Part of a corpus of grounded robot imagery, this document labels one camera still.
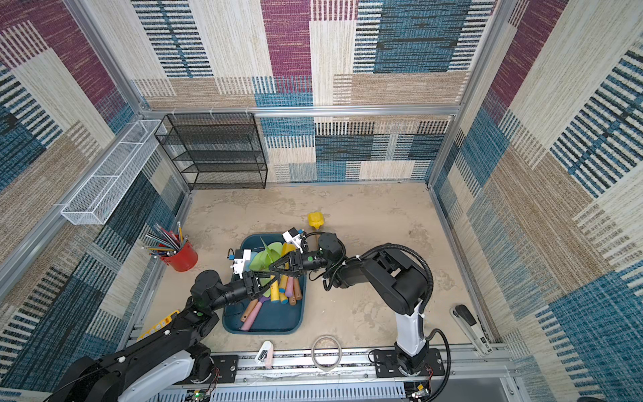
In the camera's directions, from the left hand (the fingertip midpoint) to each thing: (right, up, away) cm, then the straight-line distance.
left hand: (280, 279), depth 73 cm
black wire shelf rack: (-34, +45, +35) cm, 66 cm away
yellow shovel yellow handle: (-1, +5, +23) cm, 24 cm away
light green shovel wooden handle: (-10, +2, +20) cm, 22 cm away
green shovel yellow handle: (-2, -1, -1) cm, 2 cm away
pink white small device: (-4, -22, +1) cm, 23 cm away
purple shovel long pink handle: (-11, -15, +7) cm, 20 cm away
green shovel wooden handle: (-12, -12, +9) cm, 19 cm away
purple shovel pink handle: (+1, -6, +11) cm, 13 cm away
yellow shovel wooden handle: (+9, +16, +32) cm, 37 cm away
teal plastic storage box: (-3, -16, +12) cm, 20 cm away
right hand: (-2, +1, +3) cm, 4 cm away
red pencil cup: (-39, +1, +22) cm, 45 cm away
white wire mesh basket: (-51, +22, -3) cm, 55 cm away
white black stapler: (+58, -17, +2) cm, 61 cm away
